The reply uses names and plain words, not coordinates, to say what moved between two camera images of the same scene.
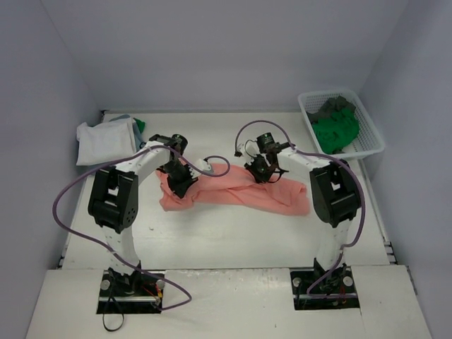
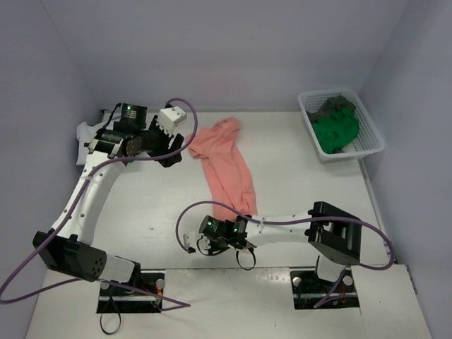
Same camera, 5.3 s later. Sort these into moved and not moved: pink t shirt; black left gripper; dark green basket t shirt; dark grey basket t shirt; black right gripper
Moved: black right gripper; black left gripper; pink t shirt
Not moved: dark green basket t shirt; dark grey basket t shirt
